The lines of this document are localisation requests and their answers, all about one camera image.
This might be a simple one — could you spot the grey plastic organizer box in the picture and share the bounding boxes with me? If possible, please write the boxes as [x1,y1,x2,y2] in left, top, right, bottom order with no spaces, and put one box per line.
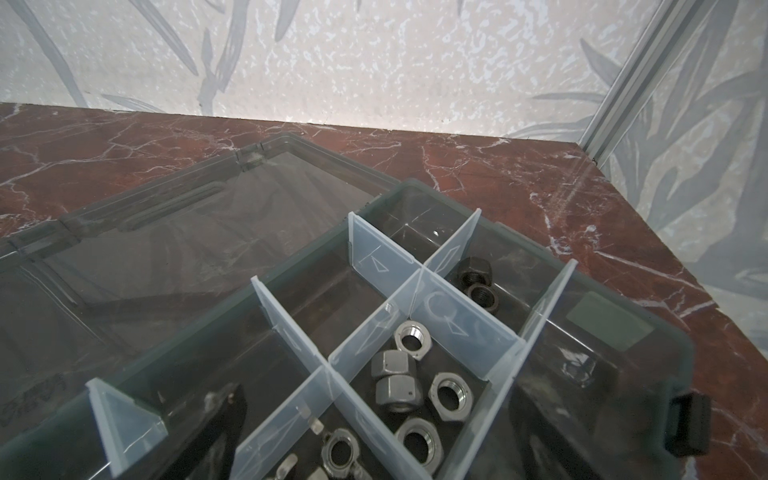
[1,135,712,479]

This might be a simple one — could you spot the large black hex nut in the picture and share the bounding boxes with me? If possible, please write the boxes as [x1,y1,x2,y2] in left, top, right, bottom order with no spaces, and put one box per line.
[396,417,444,475]

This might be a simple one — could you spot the vertical aluminium frame post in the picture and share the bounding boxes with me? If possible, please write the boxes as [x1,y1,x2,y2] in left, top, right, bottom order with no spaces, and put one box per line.
[579,0,716,163]

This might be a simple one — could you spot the silver hex nut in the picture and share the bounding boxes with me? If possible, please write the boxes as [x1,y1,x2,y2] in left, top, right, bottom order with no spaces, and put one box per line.
[375,374,424,413]
[393,320,432,361]
[428,372,474,423]

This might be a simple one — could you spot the silver hex nut threaded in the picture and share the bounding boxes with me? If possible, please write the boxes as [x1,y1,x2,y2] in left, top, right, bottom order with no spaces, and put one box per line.
[370,350,417,379]

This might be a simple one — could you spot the small silver flange nut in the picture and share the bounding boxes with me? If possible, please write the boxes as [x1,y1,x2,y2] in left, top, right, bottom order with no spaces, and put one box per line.
[321,428,372,480]

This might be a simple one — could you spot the silver wing nut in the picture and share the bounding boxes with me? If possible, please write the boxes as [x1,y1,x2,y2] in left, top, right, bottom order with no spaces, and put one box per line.
[273,453,329,480]

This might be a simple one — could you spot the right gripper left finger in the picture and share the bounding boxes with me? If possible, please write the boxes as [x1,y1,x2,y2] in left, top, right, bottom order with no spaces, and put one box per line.
[158,383,247,479]

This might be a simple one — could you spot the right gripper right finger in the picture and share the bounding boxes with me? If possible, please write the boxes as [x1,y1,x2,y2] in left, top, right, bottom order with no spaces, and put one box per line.
[509,384,584,479]

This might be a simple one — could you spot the small black hex nut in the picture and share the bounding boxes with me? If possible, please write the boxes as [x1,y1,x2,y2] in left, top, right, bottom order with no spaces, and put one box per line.
[457,256,493,289]

